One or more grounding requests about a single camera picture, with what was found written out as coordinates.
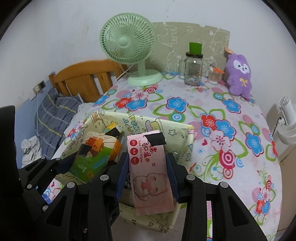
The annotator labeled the small orange lid jar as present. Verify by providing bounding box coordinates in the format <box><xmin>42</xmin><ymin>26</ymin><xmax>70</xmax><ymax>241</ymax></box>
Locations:
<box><xmin>208</xmin><ymin>65</ymin><xmax>224</xmax><ymax>84</ymax></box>

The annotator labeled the grey plaid pillow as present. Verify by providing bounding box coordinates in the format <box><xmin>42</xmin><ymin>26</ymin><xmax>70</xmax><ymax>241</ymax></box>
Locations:
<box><xmin>35</xmin><ymin>88</ymin><xmax>82</xmax><ymax>159</ymax></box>

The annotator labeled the yellow cartoon fabric storage box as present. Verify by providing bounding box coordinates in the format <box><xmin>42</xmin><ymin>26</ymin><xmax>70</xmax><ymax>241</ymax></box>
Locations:
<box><xmin>55</xmin><ymin>110</ymin><xmax>194</xmax><ymax>233</ymax></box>

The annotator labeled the floral tablecloth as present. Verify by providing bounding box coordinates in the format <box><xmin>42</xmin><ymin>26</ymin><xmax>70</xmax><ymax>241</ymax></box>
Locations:
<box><xmin>41</xmin><ymin>70</ymin><xmax>284</xmax><ymax>241</ymax></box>

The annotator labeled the green cup on jar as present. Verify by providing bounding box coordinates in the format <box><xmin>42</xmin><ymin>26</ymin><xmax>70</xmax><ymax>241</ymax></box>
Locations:
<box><xmin>189</xmin><ymin>42</ymin><xmax>202</xmax><ymax>55</ymax></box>

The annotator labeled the pink wet wipes pack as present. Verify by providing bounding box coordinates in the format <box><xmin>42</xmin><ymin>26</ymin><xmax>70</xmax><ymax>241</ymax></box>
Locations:
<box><xmin>127</xmin><ymin>130</ymin><xmax>174</xmax><ymax>215</ymax></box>

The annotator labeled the wall power socket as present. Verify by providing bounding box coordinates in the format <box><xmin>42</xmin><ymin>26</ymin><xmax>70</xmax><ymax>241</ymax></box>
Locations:
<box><xmin>33</xmin><ymin>81</ymin><xmax>46</xmax><ymax>95</ymax></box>

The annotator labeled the green orange tissue pack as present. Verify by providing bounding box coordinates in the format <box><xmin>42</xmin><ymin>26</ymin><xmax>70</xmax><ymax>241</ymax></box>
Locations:
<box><xmin>70</xmin><ymin>132</ymin><xmax>121</xmax><ymax>183</ymax></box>

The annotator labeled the yellow white tissue pack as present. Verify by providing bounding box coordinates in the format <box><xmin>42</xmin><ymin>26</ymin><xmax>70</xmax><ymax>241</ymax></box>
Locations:
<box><xmin>103</xmin><ymin>121</ymin><xmax>123</xmax><ymax>138</ymax></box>

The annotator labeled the white bedding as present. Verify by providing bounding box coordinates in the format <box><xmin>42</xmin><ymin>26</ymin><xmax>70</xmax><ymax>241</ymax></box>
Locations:
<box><xmin>64</xmin><ymin>102</ymin><xmax>94</xmax><ymax>137</ymax></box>

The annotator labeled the green desk fan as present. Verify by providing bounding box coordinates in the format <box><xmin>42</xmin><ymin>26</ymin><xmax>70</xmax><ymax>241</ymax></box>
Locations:
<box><xmin>99</xmin><ymin>13</ymin><xmax>163</xmax><ymax>86</ymax></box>

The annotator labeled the beige door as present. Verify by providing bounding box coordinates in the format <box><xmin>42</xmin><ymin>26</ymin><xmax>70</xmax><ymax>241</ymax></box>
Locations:
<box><xmin>278</xmin><ymin>145</ymin><xmax>295</xmax><ymax>231</ymax></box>

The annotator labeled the crumpled white cloth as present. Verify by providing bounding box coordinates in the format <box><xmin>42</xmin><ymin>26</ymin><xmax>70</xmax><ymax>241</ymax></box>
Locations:
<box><xmin>21</xmin><ymin>136</ymin><xmax>42</xmax><ymax>166</ymax></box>

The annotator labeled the white standing fan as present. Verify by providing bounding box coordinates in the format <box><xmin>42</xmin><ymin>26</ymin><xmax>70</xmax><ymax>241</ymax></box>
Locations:
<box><xmin>266</xmin><ymin>96</ymin><xmax>295</xmax><ymax>154</ymax></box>

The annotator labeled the purple plush bunny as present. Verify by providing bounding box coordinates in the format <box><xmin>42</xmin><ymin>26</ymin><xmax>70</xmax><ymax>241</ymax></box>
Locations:
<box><xmin>225</xmin><ymin>47</ymin><xmax>252</xmax><ymax>100</ymax></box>

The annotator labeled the glass mason jar mug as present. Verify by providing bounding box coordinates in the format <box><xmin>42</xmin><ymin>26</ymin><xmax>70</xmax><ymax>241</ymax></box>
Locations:
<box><xmin>179</xmin><ymin>52</ymin><xmax>203</xmax><ymax>86</ymax></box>

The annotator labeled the green patterned board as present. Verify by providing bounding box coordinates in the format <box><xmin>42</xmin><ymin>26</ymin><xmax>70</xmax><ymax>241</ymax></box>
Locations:
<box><xmin>145</xmin><ymin>22</ymin><xmax>230</xmax><ymax>76</ymax></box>

